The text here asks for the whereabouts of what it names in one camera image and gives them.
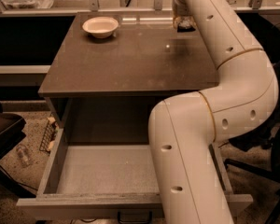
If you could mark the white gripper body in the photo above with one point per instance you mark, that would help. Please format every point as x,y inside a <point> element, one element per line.
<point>179,7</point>

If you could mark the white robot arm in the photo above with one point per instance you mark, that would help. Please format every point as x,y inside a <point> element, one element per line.
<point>182,128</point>

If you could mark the grey cabinet with glossy top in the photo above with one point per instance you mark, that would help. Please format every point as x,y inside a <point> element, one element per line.
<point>101,91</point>

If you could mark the open grey top drawer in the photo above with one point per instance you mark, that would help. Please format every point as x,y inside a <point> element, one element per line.
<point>106,174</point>

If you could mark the white ceramic bowl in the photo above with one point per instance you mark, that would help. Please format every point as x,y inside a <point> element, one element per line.
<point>100,27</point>

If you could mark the black chair base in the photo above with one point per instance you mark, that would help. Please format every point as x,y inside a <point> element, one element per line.
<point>273,174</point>

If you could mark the crushed plastic bottle on floor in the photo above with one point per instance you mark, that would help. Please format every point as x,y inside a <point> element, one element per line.
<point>24,155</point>

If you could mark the wire basket on floor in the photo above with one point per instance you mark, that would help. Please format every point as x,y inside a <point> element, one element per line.
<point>49,135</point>

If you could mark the black drawer handle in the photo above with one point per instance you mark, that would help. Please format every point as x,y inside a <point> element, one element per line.
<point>134,218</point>

